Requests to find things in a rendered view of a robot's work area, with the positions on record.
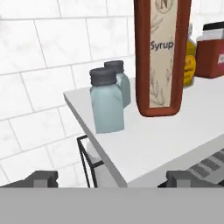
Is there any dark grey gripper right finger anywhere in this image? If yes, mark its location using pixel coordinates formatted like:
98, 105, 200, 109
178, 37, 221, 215
157, 170, 224, 189

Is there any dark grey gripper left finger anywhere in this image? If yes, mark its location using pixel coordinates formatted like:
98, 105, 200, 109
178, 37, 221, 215
0, 170, 60, 189

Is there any pale blue shaker, grey lid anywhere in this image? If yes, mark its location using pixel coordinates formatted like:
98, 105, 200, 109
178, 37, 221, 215
103, 59, 132, 109
88, 66, 126, 135

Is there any yellow condiment bottle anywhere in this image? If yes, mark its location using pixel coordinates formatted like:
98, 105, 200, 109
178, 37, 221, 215
183, 23, 198, 88

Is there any brown syrup bottle, beige label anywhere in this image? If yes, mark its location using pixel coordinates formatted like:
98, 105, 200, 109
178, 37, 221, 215
133, 0, 193, 118

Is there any grey slatted appliance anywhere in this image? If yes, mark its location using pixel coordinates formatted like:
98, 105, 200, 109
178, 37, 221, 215
186, 148, 224, 186

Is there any red box, white lid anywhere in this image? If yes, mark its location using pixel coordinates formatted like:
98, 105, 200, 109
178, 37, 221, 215
194, 20, 224, 80

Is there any black wire stand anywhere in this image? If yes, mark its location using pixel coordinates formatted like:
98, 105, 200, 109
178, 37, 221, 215
76, 134, 105, 188

